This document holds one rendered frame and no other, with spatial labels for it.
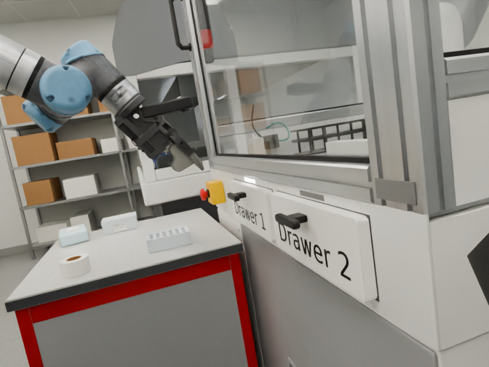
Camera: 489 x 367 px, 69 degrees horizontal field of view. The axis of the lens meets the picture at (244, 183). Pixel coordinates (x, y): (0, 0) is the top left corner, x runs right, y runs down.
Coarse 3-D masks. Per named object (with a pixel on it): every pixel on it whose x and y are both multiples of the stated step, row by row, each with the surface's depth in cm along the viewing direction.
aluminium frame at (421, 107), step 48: (384, 0) 34; (432, 0) 32; (192, 48) 120; (384, 48) 35; (432, 48) 33; (480, 48) 36; (384, 96) 37; (432, 96) 34; (480, 96) 35; (384, 144) 38; (432, 144) 34; (480, 144) 36; (336, 192) 49; (384, 192) 39; (432, 192) 34; (480, 192) 36
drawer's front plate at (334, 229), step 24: (312, 216) 54; (336, 216) 47; (360, 216) 44; (288, 240) 65; (312, 240) 55; (336, 240) 48; (360, 240) 43; (312, 264) 57; (336, 264) 50; (360, 264) 44; (360, 288) 45
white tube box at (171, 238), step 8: (160, 232) 109; (168, 232) 107; (176, 232) 106; (184, 232) 103; (152, 240) 101; (160, 240) 101; (168, 240) 102; (176, 240) 103; (184, 240) 103; (152, 248) 101; (160, 248) 102; (168, 248) 102
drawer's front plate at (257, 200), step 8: (232, 184) 96; (240, 184) 89; (248, 184) 86; (232, 192) 98; (248, 192) 84; (256, 192) 78; (264, 192) 73; (232, 200) 100; (240, 200) 92; (248, 200) 85; (256, 200) 79; (264, 200) 74; (240, 208) 93; (248, 208) 86; (256, 208) 80; (264, 208) 75; (240, 216) 95; (256, 216) 81; (264, 216) 76; (272, 216) 74; (248, 224) 89; (264, 224) 77; (272, 224) 74; (264, 232) 78; (272, 232) 74; (272, 240) 74
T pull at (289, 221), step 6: (276, 216) 58; (282, 216) 56; (288, 216) 56; (294, 216) 55; (300, 216) 55; (306, 216) 55; (282, 222) 56; (288, 222) 54; (294, 222) 52; (300, 222) 55; (294, 228) 52
